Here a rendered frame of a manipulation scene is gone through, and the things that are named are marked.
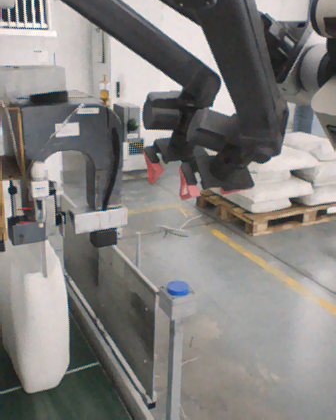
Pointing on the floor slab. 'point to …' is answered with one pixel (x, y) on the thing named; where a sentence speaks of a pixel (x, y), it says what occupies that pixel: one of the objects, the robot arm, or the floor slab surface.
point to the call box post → (174, 368)
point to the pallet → (255, 222)
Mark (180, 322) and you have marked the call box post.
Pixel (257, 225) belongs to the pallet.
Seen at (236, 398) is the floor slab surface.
